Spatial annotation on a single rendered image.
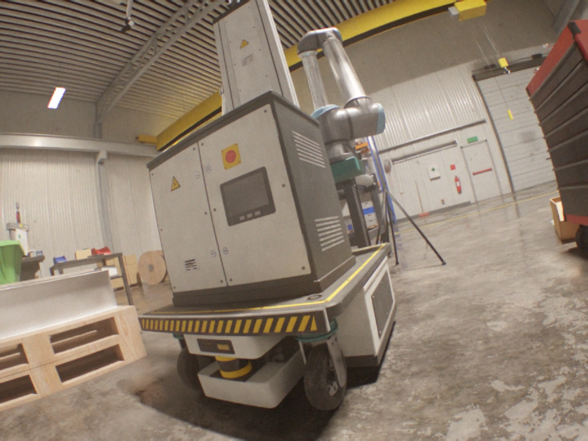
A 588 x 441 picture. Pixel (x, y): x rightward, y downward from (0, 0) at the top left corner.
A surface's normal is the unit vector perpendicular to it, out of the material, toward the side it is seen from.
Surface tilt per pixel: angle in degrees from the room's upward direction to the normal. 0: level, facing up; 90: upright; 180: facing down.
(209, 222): 90
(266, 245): 90
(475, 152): 90
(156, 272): 90
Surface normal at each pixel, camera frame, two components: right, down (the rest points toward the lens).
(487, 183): -0.48, 0.07
